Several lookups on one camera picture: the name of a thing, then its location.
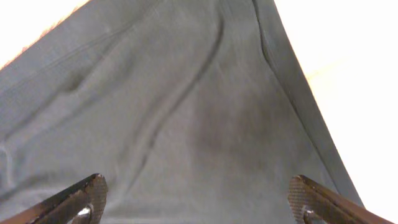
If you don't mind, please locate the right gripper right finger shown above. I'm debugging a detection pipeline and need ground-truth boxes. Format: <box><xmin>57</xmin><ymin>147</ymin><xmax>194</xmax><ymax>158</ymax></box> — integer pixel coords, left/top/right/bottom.
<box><xmin>288</xmin><ymin>175</ymin><xmax>393</xmax><ymax>224</ymax></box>

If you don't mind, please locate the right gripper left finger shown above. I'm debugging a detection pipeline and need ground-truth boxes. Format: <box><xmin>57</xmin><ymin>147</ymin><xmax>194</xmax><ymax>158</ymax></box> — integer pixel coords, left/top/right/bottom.
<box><xmin>1</xmin><ymin>174</ymin><xmax>108</xmax><ymax>224</ymax></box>

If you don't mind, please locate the black polo shirt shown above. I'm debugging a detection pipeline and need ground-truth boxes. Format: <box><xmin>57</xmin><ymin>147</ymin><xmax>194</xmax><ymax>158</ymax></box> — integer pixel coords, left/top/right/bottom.
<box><xmin>1</xmin><ymin>0</ymin><xmax>361</xmax><ymax>223</ymax></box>

